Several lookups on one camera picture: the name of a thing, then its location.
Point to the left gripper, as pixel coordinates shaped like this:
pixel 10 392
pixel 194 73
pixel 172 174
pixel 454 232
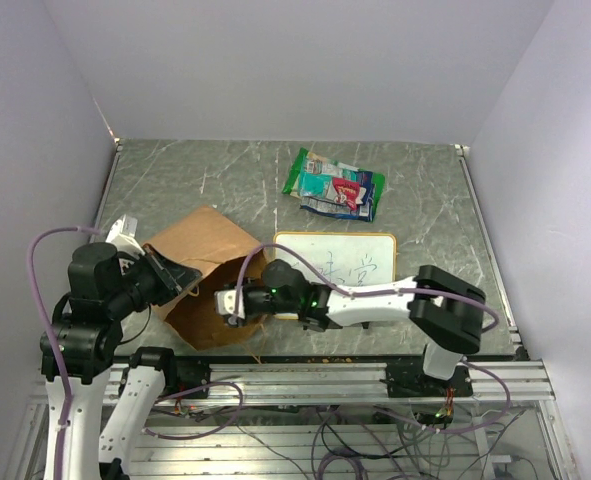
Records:
pixel 171 277

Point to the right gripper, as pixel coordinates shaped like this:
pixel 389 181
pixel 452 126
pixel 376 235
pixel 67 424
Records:
pixel 248 315

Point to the brown paper bag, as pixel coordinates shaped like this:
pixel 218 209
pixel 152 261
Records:
pixel 208 241

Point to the dark blue snack bag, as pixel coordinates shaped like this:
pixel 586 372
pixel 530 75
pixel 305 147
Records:
pixel 364 213

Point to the red snack packet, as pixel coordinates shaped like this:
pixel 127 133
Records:
pixel 347 192

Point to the blue Kettle chips bag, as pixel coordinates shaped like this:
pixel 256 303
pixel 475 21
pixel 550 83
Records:
pixel 363 178

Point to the green Chuba chips bag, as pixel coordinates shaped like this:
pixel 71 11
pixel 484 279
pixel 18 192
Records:
pixel 310 161

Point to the teal snack packet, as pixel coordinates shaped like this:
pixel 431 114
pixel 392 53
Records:
pixel 317 184

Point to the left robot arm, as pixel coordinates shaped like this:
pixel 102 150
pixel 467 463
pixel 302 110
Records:
pixel 106 286

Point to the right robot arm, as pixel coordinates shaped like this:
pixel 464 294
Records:
pixel 447 309

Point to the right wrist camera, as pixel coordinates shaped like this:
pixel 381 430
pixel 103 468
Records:
pixel 229 306

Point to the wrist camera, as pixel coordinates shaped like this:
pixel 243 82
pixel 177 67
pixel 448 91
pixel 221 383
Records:
pixel 229 306
pixel 122 236

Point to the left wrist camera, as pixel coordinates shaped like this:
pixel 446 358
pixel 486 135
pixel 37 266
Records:
pixel 122 236

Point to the small whiteboard with frame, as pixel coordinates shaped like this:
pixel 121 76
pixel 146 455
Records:
pixel 346 259

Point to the aluminium rail frame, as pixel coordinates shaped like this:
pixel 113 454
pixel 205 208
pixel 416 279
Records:
pixel 342 418

